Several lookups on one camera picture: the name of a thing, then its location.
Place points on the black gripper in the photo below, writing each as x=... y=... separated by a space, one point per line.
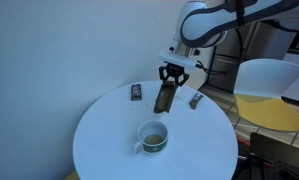
x=174 y=71

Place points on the blue Barilla orzo box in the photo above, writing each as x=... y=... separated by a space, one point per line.
x=164 y=98

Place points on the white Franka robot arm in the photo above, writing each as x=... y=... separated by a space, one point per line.
x=205 y=23

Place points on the brown snack bar wrapper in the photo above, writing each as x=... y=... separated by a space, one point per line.
x=195 y=101

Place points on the dark M&M's candy packet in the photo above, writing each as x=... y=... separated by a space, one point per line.
x=136 y=92

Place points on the orzo pasta in mug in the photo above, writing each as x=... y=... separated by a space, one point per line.
x=153 y=139

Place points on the white mug with green band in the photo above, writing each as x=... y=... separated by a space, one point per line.
x=152 y=146

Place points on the grey metal cabinet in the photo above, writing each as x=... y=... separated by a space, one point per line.
x=259 y=40

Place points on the white chair with yellow seat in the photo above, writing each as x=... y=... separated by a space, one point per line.
x=269 y=100

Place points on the black robot cart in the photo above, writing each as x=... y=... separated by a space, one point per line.
x=279 y=156

